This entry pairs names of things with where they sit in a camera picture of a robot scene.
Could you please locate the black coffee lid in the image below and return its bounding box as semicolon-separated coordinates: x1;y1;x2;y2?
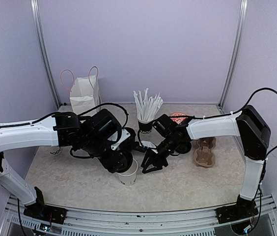
175;141;192;154

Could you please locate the red patterned white bowl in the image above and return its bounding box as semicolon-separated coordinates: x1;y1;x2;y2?
170;112;189;124

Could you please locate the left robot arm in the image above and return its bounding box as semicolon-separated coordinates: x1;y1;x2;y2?
0;109;133;219

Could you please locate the white paper cup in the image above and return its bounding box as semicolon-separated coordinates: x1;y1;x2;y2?
49;147;62;156
117;159;138;185

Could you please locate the white wrapped straws bundle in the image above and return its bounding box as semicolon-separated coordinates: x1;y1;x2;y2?
133;88;164;122

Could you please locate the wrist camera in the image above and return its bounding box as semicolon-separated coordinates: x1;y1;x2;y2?
133;140;156;153
108;128;131;150

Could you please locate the right aluminium frame post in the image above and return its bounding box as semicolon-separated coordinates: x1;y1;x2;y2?
218;0;249;109

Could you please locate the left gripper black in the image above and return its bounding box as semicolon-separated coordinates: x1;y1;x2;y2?
81;135;127;174

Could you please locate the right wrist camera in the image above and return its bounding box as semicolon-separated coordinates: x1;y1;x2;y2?
133;140;156;153

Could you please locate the white paper takeout bag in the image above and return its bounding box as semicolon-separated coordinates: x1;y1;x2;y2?
60;66;102;115

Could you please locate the aluminium frame post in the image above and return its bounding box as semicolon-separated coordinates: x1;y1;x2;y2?
218;0;249;109
30;0;61;109

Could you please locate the left aluminium frame post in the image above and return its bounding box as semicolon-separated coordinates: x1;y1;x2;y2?
30;0;61;109

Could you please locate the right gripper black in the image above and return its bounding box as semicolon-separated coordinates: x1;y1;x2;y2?
141;134;182;173

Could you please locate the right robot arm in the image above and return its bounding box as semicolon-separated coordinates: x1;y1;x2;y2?
138;102;277;218

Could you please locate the black cup with straws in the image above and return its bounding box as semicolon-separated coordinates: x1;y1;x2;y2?
137;117;154;135

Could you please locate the brown cardboard cup carrier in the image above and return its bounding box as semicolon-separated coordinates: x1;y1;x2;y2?
194;137;217;168

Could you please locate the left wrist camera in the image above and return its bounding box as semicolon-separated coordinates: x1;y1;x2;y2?
108;128;131;150

